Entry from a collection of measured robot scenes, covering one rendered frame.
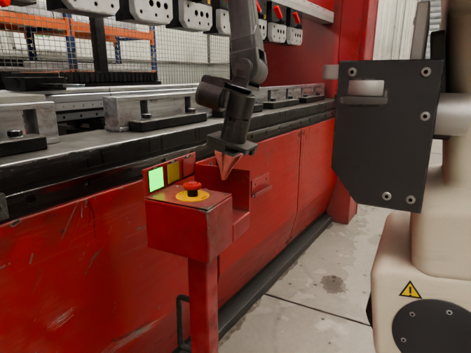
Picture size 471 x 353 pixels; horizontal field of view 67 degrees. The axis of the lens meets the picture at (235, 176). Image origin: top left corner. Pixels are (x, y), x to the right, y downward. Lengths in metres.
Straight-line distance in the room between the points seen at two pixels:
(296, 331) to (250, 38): 1.22
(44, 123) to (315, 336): 1.26
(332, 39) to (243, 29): 1.77
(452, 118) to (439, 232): 0.13
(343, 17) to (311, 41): 0.24
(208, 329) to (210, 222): 0.33
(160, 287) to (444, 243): 0.83
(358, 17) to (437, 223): 2.10
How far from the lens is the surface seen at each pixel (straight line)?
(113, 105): 1.04
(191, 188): 0.74
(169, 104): 1.18
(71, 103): 1.26
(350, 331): 1.68
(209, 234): 0.71
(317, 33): 2.55
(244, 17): 0.78
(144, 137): 0.94
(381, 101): 0.41
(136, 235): 0.98
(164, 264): 1.10
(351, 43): 2.47
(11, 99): 0.61
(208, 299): 0.90
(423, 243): 0.47
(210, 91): 0.78
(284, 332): 1.62
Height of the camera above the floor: 1.03
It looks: 16 degrees down
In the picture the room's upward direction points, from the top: straight up
